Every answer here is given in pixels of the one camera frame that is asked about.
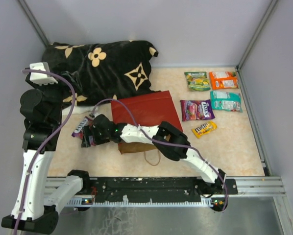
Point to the yellow m&m's packet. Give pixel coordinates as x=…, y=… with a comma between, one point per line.
x=204, y=129

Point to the orange snack packet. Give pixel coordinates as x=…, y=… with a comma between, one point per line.
x=223, y=80

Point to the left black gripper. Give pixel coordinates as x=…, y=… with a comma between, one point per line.
x=73, y=78

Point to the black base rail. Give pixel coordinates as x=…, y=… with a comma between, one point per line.
x=150, y=189

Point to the purple snack packet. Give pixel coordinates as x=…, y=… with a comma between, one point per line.
x=196, y=110
x=77, y=133

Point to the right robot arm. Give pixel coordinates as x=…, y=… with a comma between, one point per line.
x=169, y=140

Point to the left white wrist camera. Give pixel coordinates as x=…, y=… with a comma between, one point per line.
x=41, y=78

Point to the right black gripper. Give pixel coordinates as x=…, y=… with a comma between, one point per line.
x=90, y=130

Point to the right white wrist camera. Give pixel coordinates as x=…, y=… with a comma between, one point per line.
x=94, y=113

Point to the green yellow snack packet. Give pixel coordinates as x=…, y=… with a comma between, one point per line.
x=197, y=81

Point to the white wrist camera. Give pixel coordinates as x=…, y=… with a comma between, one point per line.
x=41, y=78
x=94, y=113

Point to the red brown paper bag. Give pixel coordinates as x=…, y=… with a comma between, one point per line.
x=147, y=110

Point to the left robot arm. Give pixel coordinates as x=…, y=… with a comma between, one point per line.
x=42, y=108

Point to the black floral pillow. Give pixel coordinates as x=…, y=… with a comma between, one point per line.
x=113, y=70

